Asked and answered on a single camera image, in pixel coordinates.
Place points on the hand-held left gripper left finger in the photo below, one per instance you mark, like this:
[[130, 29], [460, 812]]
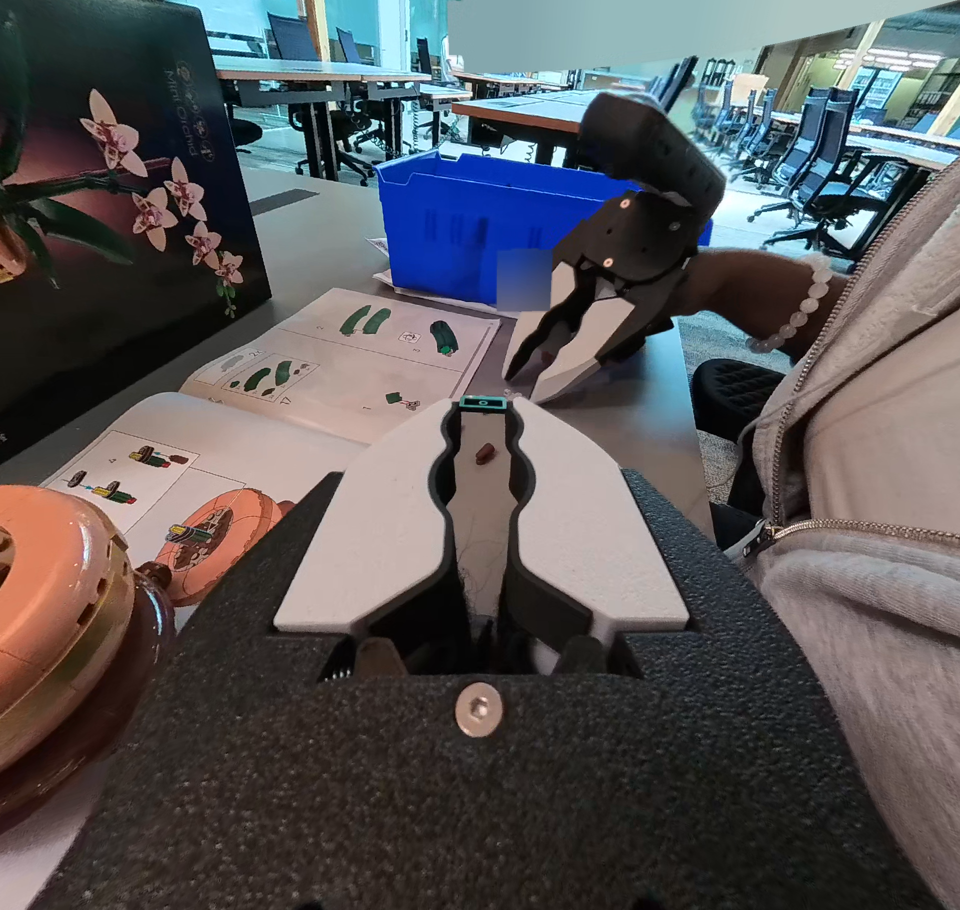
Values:
[[375, 535]]

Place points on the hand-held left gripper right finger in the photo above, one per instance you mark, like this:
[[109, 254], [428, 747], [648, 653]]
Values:
[[592, 543]]

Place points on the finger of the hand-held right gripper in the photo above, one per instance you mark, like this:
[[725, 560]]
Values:
[[562, 284], [600, 333]]

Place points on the small teal brick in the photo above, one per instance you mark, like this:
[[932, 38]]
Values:
[[481, 402]]

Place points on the person's right forearm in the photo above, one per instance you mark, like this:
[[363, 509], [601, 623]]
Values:
[[836, 285]]

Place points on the long wooden office desk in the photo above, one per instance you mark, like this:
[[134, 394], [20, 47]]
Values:
[[525, 108], [300, 70], [900, 147]]

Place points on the grey desk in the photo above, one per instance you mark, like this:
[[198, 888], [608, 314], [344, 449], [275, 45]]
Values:
[[322, 250]]

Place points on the person's right hand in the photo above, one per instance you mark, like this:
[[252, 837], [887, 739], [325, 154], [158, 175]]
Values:
[[742, 284]]

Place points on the blue plastic bin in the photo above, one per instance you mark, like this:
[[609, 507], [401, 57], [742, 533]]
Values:
[[450, 228]]

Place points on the small dark red brick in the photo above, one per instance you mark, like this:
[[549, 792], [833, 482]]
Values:
[[484, 453]]

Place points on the black mesh chair seat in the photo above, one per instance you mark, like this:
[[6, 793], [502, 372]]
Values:
[[735, 393]]

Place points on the open instruction booklet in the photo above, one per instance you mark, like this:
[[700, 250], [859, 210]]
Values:
[[337, 370]]

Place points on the white paper sheet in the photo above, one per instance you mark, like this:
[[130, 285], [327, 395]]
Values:
[[390, 280]]

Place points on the row of black chairs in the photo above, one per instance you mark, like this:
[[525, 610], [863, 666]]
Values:
[[817, 145]]

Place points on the grey zip hoodie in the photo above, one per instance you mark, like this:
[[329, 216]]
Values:
[[862, 438]]

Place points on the pink brick flower pot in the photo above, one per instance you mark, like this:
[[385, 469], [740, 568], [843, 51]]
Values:
[[52, 588]]

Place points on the black orchid printed box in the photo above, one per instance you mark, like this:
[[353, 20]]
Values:
[[112, 250]]

